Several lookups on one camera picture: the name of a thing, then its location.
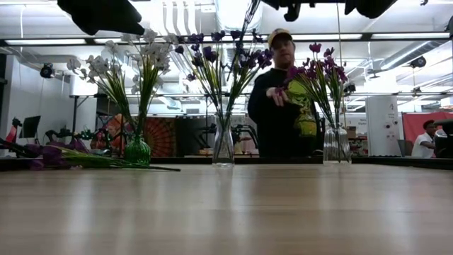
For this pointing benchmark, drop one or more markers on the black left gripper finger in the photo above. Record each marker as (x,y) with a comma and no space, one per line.
(127,27)

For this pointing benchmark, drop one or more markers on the magenta artificial flower bunch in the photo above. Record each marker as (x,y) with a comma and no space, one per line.
(92,161)
(315,95)
(338,92)

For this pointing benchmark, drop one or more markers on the black background robot arm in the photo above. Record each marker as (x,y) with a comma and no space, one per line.
(204,136)
(246,131)
(63,134)

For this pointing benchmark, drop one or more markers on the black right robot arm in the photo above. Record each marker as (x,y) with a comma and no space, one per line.
(371,7)

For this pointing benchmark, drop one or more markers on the green glass vase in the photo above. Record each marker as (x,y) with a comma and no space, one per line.
(137,152)

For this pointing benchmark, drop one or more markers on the clear ribbed glass vase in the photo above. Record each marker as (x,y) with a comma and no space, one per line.
(336,148)

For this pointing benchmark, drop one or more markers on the clear smooth glass vase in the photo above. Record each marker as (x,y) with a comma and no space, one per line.
(223,163)

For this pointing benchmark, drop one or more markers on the white LED light strip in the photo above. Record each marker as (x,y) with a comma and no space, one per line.
(410,35)
(46,42)
(106,40)
(226,38)
(329,37)

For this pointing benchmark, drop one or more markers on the yellow cap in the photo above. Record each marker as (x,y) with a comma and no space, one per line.
(279,34)

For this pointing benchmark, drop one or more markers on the white ceiling pipe bundle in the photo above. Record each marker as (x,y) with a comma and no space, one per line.
(184,17)

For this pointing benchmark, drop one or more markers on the person's hand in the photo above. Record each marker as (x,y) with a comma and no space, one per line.
(277,95)

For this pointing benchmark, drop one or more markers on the orange patterned tapestry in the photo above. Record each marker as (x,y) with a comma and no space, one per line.
(163,134)

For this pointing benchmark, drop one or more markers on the person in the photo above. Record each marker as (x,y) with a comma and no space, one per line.
(423,145)
(272,124)

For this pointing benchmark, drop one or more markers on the small black monitor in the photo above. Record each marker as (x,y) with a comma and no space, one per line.
(31,125)

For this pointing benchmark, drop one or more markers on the brown cardboard box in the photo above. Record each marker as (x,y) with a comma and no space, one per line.
(351,131)

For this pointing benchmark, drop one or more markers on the red partition cloth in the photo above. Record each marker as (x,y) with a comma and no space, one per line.
(414,124)

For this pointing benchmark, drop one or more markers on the silver ventilation duct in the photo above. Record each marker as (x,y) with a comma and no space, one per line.
(233,14)

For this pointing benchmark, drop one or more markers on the black ceiling camera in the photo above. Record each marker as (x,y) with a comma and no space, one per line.
(47,71)
(418,62)

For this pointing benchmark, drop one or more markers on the black overhead frame bar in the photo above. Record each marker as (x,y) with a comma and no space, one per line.
(367,36)

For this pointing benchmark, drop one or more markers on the black background table frame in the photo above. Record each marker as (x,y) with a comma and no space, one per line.
(75,117)

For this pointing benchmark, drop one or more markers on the black table edge rail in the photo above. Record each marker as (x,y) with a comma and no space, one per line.
(389,161)

